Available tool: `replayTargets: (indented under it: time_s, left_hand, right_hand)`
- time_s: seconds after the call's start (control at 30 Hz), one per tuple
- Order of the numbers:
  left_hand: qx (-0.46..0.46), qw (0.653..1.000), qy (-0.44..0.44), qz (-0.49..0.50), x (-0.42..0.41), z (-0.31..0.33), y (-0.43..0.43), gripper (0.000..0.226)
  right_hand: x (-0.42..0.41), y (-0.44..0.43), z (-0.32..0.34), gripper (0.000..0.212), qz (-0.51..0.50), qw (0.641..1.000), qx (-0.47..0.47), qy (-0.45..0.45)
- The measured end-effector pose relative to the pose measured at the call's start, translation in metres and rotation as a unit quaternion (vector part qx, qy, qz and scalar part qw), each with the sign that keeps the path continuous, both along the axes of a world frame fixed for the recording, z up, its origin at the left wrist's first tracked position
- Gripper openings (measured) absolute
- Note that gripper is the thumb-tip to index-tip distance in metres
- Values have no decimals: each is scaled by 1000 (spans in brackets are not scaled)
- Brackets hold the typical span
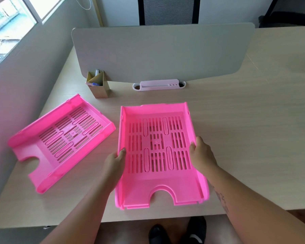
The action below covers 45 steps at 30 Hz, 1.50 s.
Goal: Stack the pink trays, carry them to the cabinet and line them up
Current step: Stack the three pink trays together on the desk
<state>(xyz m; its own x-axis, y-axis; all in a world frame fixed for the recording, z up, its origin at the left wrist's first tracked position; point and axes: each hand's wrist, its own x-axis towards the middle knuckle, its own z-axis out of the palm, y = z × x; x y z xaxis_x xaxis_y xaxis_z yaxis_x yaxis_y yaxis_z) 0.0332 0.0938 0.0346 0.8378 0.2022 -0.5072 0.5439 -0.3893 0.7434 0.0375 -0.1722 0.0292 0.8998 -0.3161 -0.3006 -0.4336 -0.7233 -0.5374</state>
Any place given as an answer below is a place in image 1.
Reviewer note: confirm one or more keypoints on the person's right hand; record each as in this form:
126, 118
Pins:
203, 156

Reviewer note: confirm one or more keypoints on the person's left hand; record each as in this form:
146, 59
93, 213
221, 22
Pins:
115, 167

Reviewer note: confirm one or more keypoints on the person's left thumb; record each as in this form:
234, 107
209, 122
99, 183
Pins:
121, 152

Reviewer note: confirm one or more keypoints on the person's right thumb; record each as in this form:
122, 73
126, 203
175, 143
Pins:
192, 149

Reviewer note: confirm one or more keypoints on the pink plastic paper tray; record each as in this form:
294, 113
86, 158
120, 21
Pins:
58, 139
157, 154

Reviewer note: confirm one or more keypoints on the person's left forearm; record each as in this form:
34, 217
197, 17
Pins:
78, 213

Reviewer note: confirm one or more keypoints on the person's right forearm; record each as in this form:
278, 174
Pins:
254, 208

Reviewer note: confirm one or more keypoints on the beige pen holder box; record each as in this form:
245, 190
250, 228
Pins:
99, 87

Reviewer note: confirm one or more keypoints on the white divider clamp tray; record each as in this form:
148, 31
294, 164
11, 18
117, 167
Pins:
158, 85

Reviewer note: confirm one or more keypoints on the person's right black shoe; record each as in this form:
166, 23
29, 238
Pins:
196, 229

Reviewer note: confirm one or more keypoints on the person's black shoe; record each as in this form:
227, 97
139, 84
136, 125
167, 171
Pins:
156, 233
196, 229

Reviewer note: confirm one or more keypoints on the person's left black shoe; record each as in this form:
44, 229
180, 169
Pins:
156, 233

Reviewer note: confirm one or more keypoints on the grey desk divider panel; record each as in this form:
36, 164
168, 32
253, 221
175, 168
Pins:
160, 52

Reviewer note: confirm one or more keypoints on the black mesh office chair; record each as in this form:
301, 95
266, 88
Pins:
169, 10

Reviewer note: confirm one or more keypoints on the window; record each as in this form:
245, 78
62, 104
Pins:
10, 22

